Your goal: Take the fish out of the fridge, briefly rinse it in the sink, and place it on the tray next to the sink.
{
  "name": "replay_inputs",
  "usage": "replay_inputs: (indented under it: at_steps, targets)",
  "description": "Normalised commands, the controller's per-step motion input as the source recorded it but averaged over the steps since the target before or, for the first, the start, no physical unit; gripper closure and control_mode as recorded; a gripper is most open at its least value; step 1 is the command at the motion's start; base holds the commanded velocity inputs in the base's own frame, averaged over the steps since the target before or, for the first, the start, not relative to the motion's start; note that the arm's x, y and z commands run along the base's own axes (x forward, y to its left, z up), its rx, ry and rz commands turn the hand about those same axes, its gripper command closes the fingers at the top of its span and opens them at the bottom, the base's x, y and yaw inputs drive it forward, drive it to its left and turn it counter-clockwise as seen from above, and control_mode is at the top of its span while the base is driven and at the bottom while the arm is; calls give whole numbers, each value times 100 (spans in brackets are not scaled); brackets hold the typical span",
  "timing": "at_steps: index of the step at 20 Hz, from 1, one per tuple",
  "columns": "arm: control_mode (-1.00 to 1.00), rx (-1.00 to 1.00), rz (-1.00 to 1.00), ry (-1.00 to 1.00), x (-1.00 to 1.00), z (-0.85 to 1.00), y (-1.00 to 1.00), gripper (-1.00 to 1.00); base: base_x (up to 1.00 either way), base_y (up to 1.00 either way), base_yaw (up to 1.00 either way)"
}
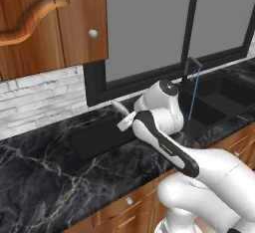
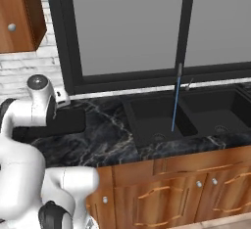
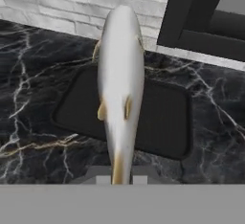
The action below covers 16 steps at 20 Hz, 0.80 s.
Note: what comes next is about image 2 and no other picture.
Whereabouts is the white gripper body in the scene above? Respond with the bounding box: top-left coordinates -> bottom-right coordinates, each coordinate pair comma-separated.
56,97 -> 72,109

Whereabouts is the black tray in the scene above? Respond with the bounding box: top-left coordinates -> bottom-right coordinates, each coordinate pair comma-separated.
12,108 -> 87,135

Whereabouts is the black double sink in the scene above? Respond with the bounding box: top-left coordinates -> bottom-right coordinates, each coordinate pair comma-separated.
121,86 -> 251,150

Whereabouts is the narrow wooden cupboard door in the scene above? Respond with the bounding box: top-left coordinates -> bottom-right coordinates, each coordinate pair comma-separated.
85,165 -> 117,229

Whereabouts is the short wooden drawer front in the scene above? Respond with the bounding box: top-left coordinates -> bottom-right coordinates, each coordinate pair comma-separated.
112,160 -> 155,188

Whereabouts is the black framed window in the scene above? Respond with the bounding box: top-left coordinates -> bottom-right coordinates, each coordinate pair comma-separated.
44,0 -> 251,96

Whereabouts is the grey tap lever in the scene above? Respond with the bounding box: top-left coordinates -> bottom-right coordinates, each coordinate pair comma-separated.
184,77 -> 195,92

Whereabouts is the wide wooden cupboard door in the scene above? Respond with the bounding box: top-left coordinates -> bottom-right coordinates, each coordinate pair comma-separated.
113,172 -> 208,229
194,164 -> 251,223

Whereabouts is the long wooden drawer front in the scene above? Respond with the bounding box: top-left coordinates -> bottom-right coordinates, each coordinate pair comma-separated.
152,145 -> 251,176

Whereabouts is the wooden wall cupboard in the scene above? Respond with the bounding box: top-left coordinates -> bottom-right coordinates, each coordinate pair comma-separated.
0,0 -> 48,55

